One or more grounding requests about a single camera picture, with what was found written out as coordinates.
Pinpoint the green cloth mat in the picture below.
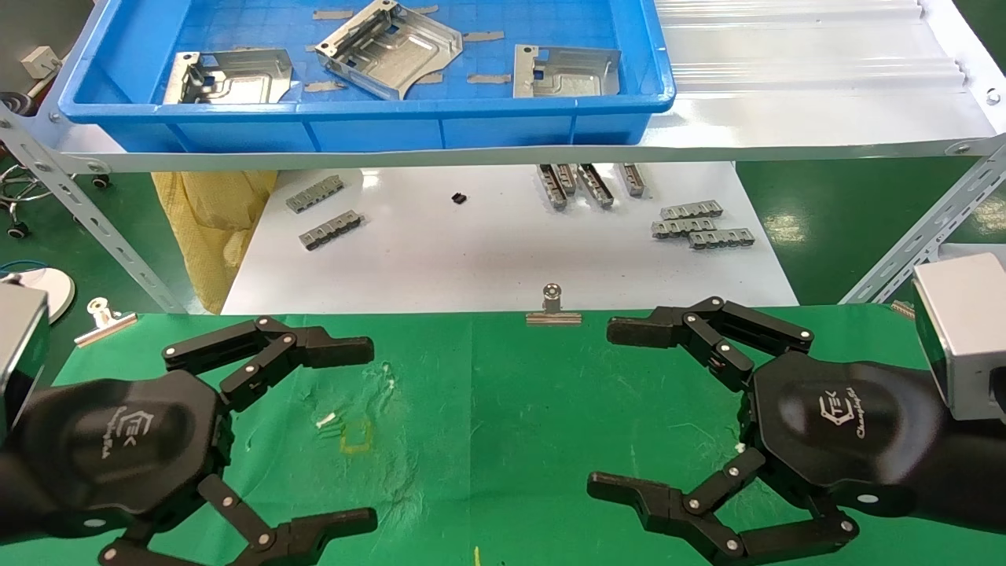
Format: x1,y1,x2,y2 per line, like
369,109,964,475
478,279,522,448
0,305,1006,566

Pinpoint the white round stand base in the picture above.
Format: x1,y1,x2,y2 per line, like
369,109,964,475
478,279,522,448
0,266,76,324

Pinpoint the perforated white angle brace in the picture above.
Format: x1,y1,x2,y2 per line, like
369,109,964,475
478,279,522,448
839,135,1006,307
0,108,190,314

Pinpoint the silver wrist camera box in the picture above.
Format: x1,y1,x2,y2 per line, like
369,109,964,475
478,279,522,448
912,252,1006,422
0,281,51,441

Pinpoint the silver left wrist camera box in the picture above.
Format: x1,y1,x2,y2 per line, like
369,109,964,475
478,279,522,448
0,281,51,441

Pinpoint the chrome chair base with castors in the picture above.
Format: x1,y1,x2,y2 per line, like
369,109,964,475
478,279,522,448
0,161,112,240

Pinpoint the yellow woven bag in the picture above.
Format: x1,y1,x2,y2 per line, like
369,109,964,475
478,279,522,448
151,170,278,314

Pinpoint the stamped sheet metal bracket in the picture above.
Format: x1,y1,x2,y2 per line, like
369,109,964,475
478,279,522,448
162,49,294,106
314,0,464,101
512,44,622,100

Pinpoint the white wall socket box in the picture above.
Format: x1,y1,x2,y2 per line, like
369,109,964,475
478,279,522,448
20,45,63,80

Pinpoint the translucent corrugated plastic sheet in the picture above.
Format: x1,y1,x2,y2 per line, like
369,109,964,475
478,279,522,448
655,0,972,93

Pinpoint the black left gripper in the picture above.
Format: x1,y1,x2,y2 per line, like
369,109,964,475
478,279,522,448
14,316,379,566

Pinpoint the blue plastic bin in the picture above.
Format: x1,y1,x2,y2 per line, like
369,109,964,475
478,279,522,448
58,0,677,155

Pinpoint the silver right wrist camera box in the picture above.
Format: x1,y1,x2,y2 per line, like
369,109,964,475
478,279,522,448
912,252,1006,422

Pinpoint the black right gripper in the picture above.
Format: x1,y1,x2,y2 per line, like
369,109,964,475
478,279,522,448
588,296,944,566

